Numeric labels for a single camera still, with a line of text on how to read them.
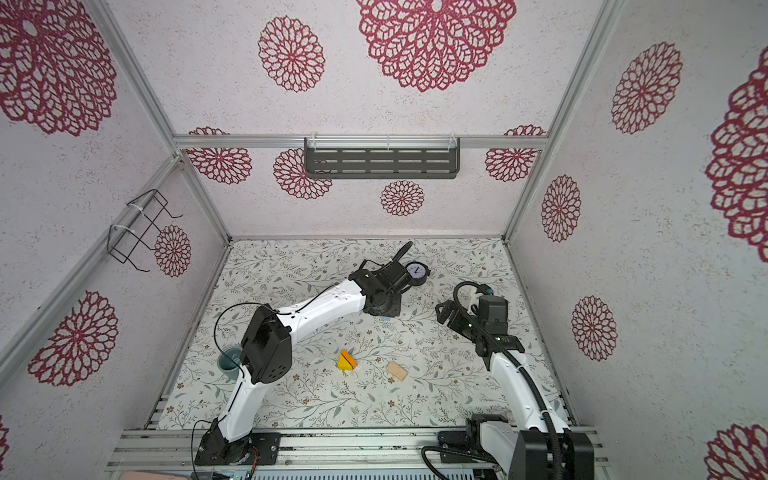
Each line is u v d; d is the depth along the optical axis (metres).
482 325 0.64
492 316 0.64
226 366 0.84
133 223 0.76
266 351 0.53
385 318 0.80
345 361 0.86
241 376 0.57
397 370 0.86
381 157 0.94
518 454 0.43
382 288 0.65
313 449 0.75
